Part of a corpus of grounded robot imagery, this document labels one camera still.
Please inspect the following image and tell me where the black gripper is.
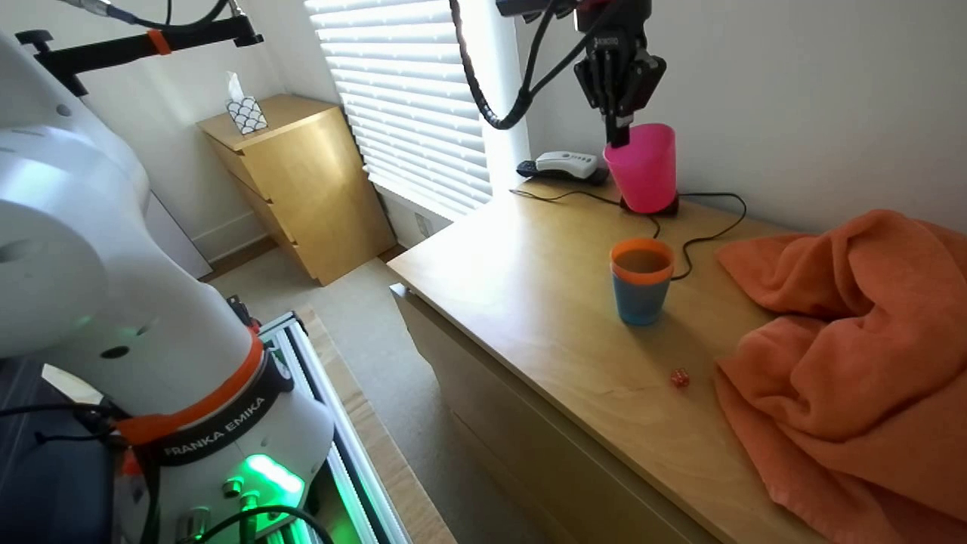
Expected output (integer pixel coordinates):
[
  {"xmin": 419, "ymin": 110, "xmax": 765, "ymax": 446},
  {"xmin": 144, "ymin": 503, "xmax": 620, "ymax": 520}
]
[{"xmin": 570, "ymin": 26, "xmax": 671, "ymax": 150}]

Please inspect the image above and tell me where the pink plastic cup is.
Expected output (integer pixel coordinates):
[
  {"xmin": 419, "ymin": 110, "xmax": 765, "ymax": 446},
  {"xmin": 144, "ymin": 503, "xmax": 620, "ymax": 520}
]
[{"xmin": 601, "ymin": 121, "xmax": 679, "ymax": 218}]

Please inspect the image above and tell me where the orange plastic cup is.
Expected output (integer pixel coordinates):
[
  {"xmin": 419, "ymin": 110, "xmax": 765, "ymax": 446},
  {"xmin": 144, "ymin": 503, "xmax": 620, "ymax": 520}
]
[{"xmin": 606, "ymin": 237, "xmax": 676, "ymax": 289}]

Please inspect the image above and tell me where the white handheld device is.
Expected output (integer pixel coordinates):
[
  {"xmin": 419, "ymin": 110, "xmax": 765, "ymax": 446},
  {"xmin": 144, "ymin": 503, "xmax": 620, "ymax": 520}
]
[{"xmin": 531, "ymin": 149, "xmax": 604, "ymax": 181}]

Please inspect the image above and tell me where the blue plastic cup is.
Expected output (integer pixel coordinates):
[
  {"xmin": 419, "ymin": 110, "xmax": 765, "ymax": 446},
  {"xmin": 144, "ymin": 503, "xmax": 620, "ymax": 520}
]
[{"xmin": 613, "ymin": 271, "xmax": 674, "ymax": 330}]

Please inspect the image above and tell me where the white window blind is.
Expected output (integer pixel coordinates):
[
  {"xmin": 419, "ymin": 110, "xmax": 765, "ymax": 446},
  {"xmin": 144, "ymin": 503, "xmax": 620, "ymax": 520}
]
[{"xmin": 303, "ymin": 0, "xmax": 499, "ymax": 225}]

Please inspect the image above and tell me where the light wooden dresser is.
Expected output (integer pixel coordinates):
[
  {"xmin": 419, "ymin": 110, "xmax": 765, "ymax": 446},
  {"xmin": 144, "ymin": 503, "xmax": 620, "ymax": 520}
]
[{"xmin": 387, "ymin": 178, "xmax": 967, "ymax": 544}]

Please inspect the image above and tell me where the small wooden cabinet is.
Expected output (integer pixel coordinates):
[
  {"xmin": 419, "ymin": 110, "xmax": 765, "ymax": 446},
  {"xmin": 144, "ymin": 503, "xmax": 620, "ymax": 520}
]
[{"xmin": 197, "ymin": 92, "xmax": 399, "ymax": 288}]

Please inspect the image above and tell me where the orange towel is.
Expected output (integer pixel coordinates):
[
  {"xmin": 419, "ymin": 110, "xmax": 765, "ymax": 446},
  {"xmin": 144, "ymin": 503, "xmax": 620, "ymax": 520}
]
[{"xmin": 710, "ymin": 209, "xmax": 967, "ymax": 544}]

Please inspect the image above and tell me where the patterned tissue box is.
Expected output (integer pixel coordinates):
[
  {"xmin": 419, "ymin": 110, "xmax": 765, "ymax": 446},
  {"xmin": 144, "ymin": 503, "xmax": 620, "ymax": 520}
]
[{"xmin": 223, "ymin": 69, "xmax": 273, "ymax": 140}]

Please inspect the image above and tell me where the thin black cable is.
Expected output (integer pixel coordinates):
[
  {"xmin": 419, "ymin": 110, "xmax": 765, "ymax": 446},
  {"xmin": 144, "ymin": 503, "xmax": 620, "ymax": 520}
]
[{"xmin": 519, "ymin": 184, "xmax": 753, "ymax": 284}]

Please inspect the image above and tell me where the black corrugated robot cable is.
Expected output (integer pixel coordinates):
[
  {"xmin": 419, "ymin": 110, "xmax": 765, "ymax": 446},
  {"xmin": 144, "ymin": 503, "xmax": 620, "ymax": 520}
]
[{"xmin": 444, "ymin": 0, "xmax": 606, "ymax": 132}]

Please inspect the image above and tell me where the aluminium robot stand frame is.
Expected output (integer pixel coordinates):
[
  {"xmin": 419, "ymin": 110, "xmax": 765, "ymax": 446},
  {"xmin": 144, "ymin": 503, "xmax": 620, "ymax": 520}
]
[{"xmin": 223, "ymin": 296, "xmax": 412, "ymax": 544}]

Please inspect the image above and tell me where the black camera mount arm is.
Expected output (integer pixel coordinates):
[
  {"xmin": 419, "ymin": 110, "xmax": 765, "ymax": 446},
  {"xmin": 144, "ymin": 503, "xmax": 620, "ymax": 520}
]
[{"xmin": 11, "ymin": 0, "xmax": 266, "ymax": 100}]

